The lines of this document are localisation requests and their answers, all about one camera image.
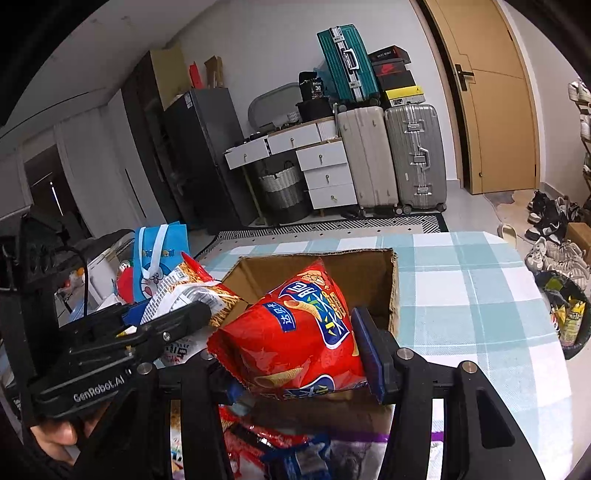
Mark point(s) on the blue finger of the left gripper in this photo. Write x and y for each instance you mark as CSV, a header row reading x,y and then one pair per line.
x,y
156,334

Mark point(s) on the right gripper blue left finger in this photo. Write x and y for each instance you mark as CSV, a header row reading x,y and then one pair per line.
x,y
205,385

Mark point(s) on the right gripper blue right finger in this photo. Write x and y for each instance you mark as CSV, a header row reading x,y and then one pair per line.
x,y
376,348

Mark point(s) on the orange white noodle snack bag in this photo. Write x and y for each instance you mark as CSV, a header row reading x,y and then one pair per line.
x,y
188,283

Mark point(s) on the red triangular chip bag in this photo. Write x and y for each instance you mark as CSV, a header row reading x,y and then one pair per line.
x,y
297,341

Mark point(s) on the red white snack bag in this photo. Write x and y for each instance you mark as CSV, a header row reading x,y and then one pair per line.
x,y
246,444

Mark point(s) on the blue snack packet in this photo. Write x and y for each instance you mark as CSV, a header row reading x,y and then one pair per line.
x,y
307,461

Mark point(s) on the person's left hand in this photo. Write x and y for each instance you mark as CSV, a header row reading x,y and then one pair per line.
x,y
56,437

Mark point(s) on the SF cardboard box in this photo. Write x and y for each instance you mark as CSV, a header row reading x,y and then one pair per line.
x,y
367,278

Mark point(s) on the blue Doraemon gift bag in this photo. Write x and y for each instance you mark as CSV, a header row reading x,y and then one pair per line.
x,y
156,252

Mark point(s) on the checkered teal tablecloth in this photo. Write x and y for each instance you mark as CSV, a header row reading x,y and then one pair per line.
x,y
463,296

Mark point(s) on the patterned floor rug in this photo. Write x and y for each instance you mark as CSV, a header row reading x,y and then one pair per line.
x,y
422,223

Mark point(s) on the woven laundry basket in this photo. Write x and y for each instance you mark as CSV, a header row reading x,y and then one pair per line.
x,y
285,194

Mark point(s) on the silver suitcase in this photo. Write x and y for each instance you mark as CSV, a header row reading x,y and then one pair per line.
x,y
418,156

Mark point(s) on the white drawer desk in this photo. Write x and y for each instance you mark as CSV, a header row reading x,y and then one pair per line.
x,y
321,157

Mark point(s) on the black trash bag bin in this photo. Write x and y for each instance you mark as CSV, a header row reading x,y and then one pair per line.
x,y
569,309

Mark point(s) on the beige suitcase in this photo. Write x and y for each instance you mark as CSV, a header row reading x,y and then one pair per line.
x,y
367,146

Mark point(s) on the black refrigerator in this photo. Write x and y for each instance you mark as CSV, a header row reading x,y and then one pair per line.
x,y
202,125

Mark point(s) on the small cardboard box on floor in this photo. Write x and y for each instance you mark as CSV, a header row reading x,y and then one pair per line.
x,y
580,234

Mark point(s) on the oval mirror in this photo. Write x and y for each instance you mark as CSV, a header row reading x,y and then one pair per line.
x,y
276,107

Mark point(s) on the teal suitcase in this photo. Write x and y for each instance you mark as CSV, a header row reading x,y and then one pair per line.
x,y
349,64

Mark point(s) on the stacked shoe boxes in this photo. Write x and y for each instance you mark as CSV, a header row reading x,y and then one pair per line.
x,y
394,78

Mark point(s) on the wooden door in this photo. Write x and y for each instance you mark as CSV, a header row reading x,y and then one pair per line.
x,y
494,101

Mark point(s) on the wooden shoe rack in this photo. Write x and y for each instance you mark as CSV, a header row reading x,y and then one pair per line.
x,y
579,94

